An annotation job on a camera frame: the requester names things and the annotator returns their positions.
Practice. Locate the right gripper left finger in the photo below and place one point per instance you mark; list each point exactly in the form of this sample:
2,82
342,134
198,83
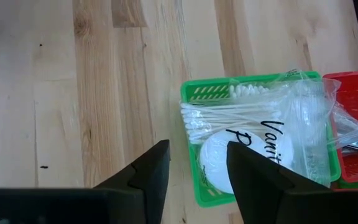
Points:
152,180

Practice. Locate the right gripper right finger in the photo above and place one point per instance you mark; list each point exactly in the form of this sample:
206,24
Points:
256,189

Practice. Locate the bagged white cotton pads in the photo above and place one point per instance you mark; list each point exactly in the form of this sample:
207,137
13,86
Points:
247,90
216,155

